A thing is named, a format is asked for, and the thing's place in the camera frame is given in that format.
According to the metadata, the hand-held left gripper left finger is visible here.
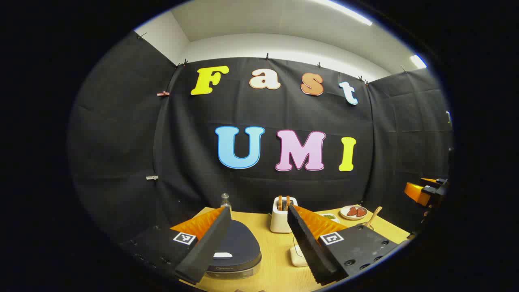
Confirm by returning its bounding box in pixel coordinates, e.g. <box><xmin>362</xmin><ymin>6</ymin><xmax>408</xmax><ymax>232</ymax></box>
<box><xmin>122</xmin><ymin>206</ymin><xmax>232</xmax><ymax>284</ymax></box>

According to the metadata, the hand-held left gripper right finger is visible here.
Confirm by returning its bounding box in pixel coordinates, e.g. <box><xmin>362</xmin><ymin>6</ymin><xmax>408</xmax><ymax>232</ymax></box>
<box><xmin>287</xmin><ymin>205</ymin><xmax>400</xmax><ymax>286</ymax></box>

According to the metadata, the dark lidded rice cooker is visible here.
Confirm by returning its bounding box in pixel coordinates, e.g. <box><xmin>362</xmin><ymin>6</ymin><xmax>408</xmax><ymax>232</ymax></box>
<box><xmin>206</xmin><ymin>220</ymin><xmax>262</xmax><ymax>279</ymax></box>

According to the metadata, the wooden spoon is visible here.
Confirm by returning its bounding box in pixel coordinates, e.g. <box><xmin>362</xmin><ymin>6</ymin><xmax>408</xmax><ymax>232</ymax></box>
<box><xmin>363</xmin><ymin>206</ymin><xmax>383</xmax><ymax>230</ymax></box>

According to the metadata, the white toaster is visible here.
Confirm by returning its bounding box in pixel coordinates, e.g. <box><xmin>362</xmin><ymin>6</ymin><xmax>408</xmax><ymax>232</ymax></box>
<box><xmin>270</xmin><ymin>196</ymin><xmax>298</xmax><ymax>234</ymax></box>

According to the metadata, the white round plate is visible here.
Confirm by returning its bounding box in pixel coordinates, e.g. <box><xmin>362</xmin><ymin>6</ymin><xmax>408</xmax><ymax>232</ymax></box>
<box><xmin>340</xmin><ymin>205</ymin><xmax>368</xmax><ymax>220</ymax></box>

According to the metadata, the black backdrop cloth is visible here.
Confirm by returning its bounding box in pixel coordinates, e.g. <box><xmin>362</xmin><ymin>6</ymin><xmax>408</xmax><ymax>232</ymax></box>
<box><xmin>69</xmin><ymin>30</ymin><xmax>453</xmax><ymax>244</ymax></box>

